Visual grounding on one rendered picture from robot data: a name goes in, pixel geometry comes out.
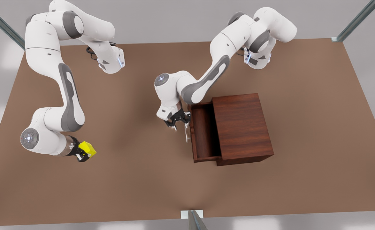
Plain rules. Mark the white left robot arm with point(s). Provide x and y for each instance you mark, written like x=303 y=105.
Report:
x=229 y=41

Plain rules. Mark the dark wooden drawer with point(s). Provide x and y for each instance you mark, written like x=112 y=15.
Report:
x=203 y=131

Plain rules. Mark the silver frame post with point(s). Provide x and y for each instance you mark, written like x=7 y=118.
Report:
x=2 y=25
x=194 y=220
x=356 y=20

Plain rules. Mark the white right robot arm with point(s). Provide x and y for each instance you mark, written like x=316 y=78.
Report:
x=43 y=41

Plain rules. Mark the yellow block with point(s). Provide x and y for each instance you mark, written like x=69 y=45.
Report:
x=87 y=148

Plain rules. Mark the dark wooden cabinet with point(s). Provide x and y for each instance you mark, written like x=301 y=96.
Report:
x=241 y=126

